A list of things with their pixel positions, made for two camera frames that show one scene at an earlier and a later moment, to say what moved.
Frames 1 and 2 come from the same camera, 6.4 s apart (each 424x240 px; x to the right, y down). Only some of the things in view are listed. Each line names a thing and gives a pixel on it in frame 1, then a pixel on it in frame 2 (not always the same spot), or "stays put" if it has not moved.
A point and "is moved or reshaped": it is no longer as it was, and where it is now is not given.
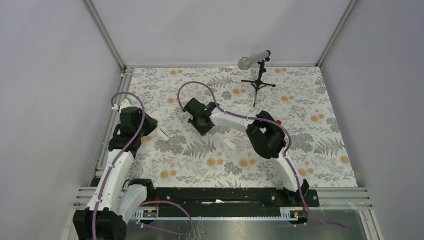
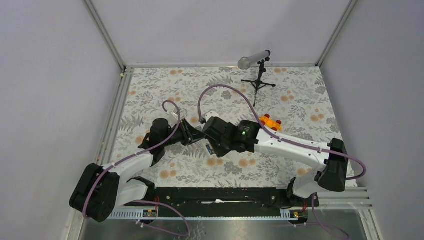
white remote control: (163, 135) is moved or reshaped
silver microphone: (245, 63) stays put
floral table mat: (174, 156) stays put
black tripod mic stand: (257, 83) stays put
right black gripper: (202, 131) -> (219, 152)
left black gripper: (151, 124) -> (189, 133)
